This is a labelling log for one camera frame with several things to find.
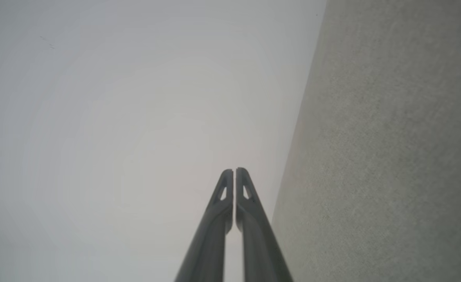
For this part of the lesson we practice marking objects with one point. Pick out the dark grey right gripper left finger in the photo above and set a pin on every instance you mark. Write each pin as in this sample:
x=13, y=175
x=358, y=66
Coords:
x=209, y=243

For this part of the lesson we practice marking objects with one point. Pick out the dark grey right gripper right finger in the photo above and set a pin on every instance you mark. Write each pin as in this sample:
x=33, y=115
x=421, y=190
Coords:
x=260, y=243

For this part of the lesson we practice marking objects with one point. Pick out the grey fabric sofa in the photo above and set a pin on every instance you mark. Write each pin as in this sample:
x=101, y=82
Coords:
x=383, y=149

